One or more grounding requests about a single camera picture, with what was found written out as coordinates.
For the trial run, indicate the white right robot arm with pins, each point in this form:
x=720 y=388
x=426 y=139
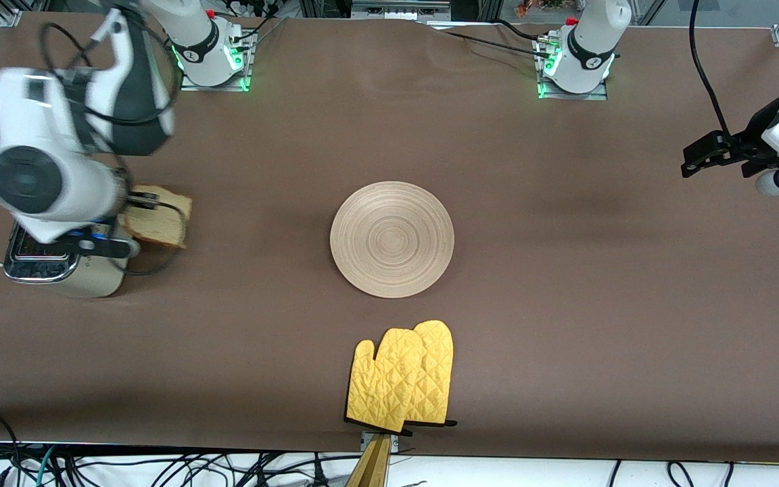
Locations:
x=44 y=182

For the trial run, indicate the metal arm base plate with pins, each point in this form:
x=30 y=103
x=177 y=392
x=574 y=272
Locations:
x=592 y=96
x=193 y=87

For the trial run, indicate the round wooden plate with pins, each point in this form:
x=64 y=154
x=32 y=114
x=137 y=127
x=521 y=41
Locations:
x=393 y=240

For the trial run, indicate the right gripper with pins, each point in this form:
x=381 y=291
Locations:
x=140 y=199

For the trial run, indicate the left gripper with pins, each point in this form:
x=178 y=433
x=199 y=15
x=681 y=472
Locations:
x=749 y=136

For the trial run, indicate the slice of brown bread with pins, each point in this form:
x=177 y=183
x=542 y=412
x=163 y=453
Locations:
x=159 y=226

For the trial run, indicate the wooden stand with bracket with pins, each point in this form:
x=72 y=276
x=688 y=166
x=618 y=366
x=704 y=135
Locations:
x=372 y=467

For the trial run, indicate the grey metal box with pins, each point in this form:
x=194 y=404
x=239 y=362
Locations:
x=399 y=10

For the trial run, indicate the cream and chrome toaster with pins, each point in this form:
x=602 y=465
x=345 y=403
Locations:
x=92 y=281

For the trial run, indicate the brown table cover sheet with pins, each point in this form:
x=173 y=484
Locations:
x=389 y=135

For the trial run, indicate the yellow quilted oven mitt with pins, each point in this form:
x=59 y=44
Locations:
x=383 y=385
x=438 y=365

